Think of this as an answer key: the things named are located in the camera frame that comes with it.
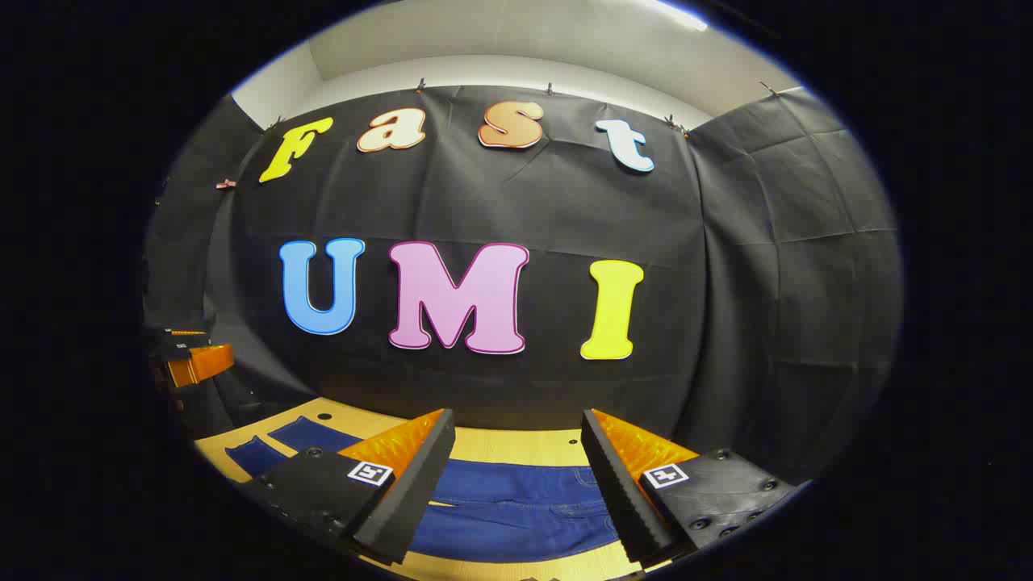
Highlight black backdrop cloth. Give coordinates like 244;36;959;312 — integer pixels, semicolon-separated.
144;85;903;487

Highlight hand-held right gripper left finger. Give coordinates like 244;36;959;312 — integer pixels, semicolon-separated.
240;408;458;566

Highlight blue jeans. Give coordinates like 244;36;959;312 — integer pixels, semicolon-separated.
224;416;622;564

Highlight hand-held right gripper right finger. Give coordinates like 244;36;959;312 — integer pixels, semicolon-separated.
580;408;813;570

